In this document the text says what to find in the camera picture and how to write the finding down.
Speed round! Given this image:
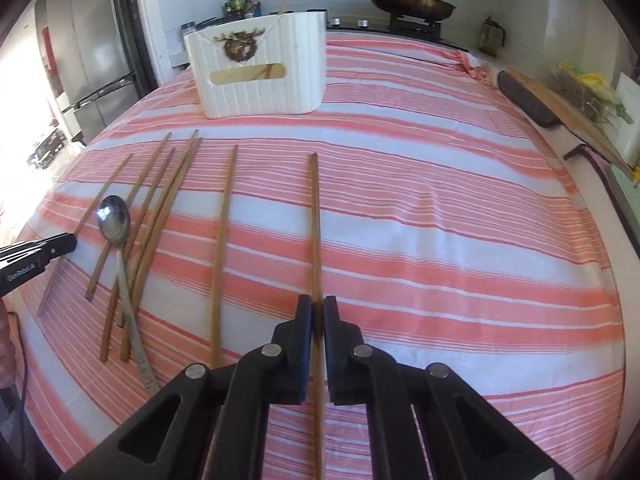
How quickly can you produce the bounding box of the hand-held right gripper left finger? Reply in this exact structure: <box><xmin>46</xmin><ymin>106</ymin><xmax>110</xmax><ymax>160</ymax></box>
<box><xmin>60</xmin><ymin>294</ymin><xmax>313</xmax><ymax>480</ymax></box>

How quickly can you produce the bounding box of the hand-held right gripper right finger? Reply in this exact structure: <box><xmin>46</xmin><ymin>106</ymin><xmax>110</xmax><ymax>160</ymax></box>
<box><xmin>322</xmin><ymin>295</ymin><xmax>576</xmax><ymax>480</ymax></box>

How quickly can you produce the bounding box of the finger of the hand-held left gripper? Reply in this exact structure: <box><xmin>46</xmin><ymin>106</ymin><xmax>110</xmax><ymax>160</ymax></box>
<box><xmin>0</xmin><ymin>232</ymin><xmax>77</xmax><ymax>267</ymax></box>

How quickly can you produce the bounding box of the white ribbed utensil holder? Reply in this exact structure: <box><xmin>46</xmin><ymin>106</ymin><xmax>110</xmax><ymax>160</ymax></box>
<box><xmin>182</xmin><ymin>10</ymin><xmax>328</xmax><ymax>120</ymax></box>

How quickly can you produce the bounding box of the metal spoon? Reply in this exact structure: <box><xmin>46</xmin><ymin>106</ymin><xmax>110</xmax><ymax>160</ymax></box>
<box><xmin>97</xmin><ymin>195</ymin><xmax>161</xmax><ymax>396</ymax></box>

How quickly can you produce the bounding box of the pink striped tablecloth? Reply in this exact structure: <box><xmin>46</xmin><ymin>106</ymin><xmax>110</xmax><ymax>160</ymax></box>
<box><xmin>20</xmin><ymin>35</ymin><xmax>628</xmax><ymax>480</ymax></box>

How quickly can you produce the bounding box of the grey refrigerator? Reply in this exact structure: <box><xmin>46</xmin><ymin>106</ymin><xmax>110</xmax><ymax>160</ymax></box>
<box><xmin>35</xmin><ymin>0</ymin><xmax>138</xmax><ymax>146</ymax></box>

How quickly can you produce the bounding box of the spice jar set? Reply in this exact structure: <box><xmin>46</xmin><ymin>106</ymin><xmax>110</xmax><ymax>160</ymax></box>
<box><xmin>181</xmin><ymin>17</ymin><xmax>226</xmax><ymax>36</ymax></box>

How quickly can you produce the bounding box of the black cutting board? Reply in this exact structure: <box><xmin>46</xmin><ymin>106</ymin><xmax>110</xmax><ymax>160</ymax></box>
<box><xmin>497</xmin><ymin>70</ymin><xmax>561</xmax><ymax>128</ymax></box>

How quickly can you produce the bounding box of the black gas hob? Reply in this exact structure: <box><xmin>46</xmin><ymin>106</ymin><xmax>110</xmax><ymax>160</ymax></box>
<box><xmin>305</xmin><ymin>9</ymin><xmax>471</xmax><ymax>51</ymax></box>

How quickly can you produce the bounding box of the wooden cutting board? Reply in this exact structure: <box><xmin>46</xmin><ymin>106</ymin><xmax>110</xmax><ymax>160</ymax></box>
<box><xmin>505</xmin><ymin>67</ymin><xmax>636</xmax><ymax>181</ymax></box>

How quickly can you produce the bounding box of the glass pitcher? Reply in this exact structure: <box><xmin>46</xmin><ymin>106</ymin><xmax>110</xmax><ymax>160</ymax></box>
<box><xmin>479</xmin><ymin>14</ymin><xmax>507</xmax><ymax>57</ymax></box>

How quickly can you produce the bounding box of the yellow plastic bag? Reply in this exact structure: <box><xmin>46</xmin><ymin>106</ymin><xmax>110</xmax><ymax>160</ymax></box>
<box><xmin>557</xmin><ymin>62</ymin><xmax>608</xmax><ymax>92</ymax></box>

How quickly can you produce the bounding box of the wire basket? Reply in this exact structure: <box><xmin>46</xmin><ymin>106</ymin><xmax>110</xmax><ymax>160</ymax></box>
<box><xmin>550</xmin><ymin>67</ymin><xmax>633</xmax><ymax>126</ymax></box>

